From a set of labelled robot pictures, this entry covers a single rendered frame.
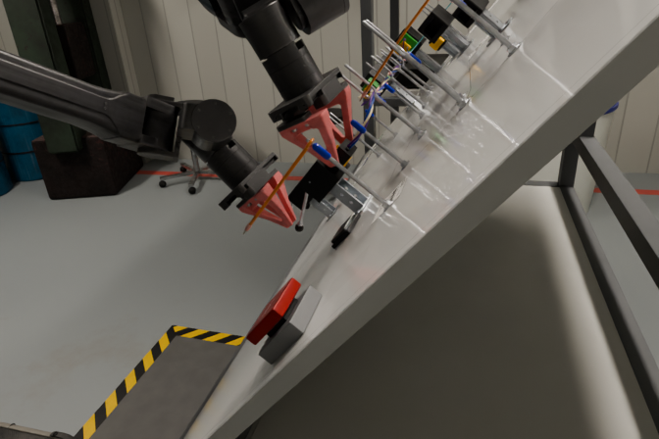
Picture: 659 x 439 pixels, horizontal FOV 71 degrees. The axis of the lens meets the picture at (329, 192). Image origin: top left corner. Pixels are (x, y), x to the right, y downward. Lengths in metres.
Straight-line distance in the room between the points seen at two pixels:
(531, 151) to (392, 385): 0.58
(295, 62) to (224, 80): 3.60
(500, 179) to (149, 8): 4.20
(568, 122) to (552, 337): 0.69
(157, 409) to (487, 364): 1.40
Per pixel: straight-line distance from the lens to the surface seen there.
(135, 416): 1.99
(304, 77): 0.57
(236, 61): 4.07
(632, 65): 0.27
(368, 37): 1.53
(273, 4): 0.57
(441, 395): 0.79
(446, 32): 1.10
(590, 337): 0.95
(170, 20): 4.31
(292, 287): 0.44
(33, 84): 0.61
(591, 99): 0.27
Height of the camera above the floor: 1.37
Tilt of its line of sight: 24 degrees down
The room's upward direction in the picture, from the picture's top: 4 degrees counter-clockwise
